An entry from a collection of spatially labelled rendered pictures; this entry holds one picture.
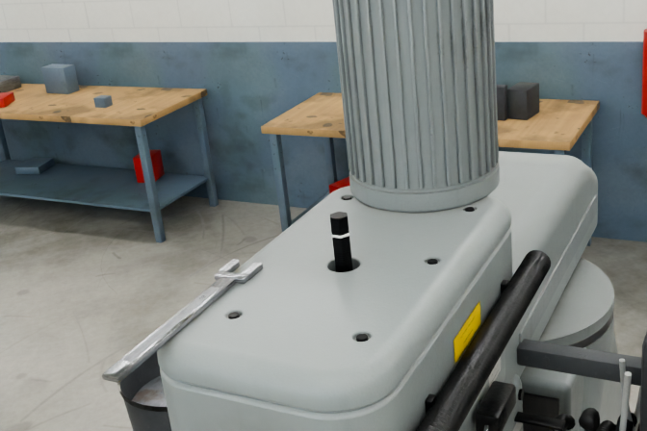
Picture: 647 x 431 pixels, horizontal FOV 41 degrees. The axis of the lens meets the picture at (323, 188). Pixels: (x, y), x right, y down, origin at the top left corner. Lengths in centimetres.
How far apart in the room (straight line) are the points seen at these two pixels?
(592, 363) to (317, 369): 57
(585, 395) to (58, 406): 330
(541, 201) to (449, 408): 65
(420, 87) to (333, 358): 38
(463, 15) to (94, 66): 600
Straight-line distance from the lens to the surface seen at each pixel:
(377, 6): 103
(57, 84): 680
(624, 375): 125
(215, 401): 85
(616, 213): 547
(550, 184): 153
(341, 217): 94
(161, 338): 87
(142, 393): 344
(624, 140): 530
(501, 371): 119
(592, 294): 159
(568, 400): 143
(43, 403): 454
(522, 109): 484
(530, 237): 136
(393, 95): 105
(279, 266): 99
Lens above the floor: 231
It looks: 21 degrees down
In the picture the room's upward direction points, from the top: 6 degrees counter-clockwise
